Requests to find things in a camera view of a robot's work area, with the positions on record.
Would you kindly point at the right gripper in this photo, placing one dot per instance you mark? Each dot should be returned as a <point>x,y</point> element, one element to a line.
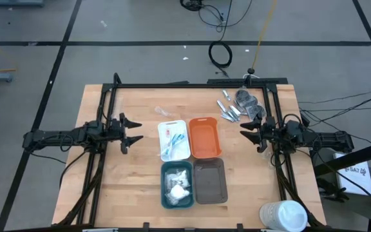
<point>269,133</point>

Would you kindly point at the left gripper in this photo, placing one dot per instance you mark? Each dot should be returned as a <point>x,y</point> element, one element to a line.
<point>114,132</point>

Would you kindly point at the black round item clear bag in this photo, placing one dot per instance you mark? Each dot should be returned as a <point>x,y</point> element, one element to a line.
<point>250,103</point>
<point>256,112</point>
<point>243,96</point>

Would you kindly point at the green white toothbrush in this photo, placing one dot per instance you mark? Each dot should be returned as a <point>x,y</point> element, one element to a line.
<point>166,151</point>

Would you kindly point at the blue white toothbrush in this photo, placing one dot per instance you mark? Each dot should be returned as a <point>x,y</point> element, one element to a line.
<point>173,141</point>
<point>179,138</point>

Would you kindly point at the clear bag white cotton puffs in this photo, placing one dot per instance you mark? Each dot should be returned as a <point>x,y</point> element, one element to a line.
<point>177,192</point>

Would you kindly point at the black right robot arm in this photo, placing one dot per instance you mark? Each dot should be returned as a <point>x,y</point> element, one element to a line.
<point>327,140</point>

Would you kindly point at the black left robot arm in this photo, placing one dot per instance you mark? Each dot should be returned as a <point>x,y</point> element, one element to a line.
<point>53,137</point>

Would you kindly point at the silver foil packet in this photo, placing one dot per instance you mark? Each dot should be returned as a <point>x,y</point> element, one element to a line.
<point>221,105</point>
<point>226,95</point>
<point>227,117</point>
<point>234,116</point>
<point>235,111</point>

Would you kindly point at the white plastic bin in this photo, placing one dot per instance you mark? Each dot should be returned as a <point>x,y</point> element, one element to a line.
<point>164,145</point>

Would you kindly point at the clear empty plastic wrapper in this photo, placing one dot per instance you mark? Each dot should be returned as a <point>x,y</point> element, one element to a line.
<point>162,111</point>

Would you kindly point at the orange plastic bin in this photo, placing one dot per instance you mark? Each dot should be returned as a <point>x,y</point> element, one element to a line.
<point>205,138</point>

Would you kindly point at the teal plastic bin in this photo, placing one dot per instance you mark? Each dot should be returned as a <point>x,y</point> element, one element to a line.
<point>164,183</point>

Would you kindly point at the clear bag with handwritten label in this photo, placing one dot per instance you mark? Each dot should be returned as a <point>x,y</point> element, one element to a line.
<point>180,177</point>

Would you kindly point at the smoky transparent plastic bin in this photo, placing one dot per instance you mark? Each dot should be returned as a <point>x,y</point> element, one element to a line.
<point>209,182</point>

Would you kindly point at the white plastic canister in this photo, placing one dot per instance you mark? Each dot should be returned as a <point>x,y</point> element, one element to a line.
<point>283,216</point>

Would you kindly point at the black table clamp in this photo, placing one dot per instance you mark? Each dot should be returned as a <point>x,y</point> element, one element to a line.
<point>146,225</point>
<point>240,226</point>

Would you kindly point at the black diagonal bar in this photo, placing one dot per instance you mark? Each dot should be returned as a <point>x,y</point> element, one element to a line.
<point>353,157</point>

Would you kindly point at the white printed paper sheet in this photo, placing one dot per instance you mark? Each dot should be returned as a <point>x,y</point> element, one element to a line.
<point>356,180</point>

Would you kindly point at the black aluminium table frame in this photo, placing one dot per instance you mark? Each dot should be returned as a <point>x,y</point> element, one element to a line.
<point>188,85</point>

